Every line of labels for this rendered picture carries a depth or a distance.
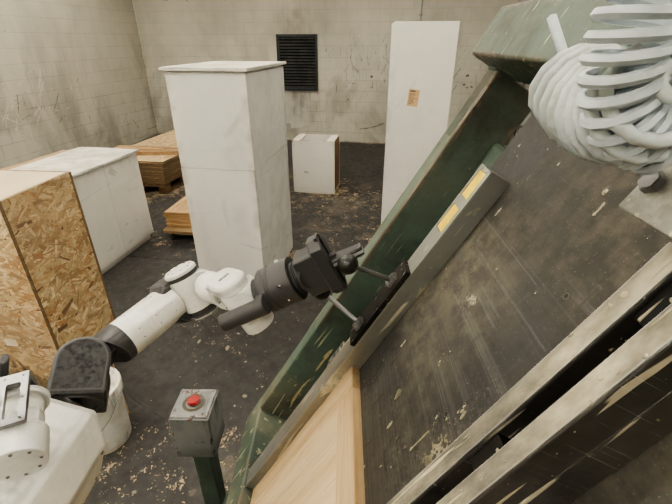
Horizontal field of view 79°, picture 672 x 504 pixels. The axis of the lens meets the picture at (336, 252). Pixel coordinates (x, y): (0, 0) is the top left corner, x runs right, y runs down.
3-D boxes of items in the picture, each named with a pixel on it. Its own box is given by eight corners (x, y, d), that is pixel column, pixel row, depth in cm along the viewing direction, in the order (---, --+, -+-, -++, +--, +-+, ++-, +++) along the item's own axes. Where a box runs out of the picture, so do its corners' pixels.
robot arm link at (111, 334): (136, 366, 94) (81, 414, 84) (107, 341, 94) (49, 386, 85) (139, 344, 85) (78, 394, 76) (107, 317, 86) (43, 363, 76)
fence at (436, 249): (263, 473, 109) (249, 468, 108) (500, 174, 70) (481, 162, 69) (259, 492, 104) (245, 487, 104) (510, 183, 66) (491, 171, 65)
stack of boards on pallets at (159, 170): (185, 149, 797) (181, 125, 776) (235, 151, 781) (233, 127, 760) (101, 190, 582) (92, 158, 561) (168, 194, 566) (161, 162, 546)
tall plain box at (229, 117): (239, 247, 423) (216, 60, 342) (295, 251, 414) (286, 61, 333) (199, 294, 344) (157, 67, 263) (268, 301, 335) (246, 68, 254)
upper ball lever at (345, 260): (388, 283, 80) (331, 262, 74) (399, 268, 79) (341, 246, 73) (395, 295, 77) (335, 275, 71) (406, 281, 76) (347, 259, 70)
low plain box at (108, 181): (105, 232, 456) (80, 146, 412) (157, 236, 446) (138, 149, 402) (31, 277, 368) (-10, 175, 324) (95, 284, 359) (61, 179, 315)
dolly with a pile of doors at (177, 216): (190, 219, 489) (186, 194, 475) (231, 222, 481) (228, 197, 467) (162, 241, 435) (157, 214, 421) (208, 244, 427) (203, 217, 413)
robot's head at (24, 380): (2, 462, 57) (-22, 433, 53) (8, 410, 63) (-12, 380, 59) (54, 444, 60) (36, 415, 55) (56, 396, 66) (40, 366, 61)
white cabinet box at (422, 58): (383, 212, 507) (394, 23, 412) (431, 215, 498) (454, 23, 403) (380, 233, 454) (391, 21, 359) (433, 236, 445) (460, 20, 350)
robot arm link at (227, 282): (271, 305, 81) (244, 294, 92) (247, 270, 77) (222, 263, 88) (246, 327, 78) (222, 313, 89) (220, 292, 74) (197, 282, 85)
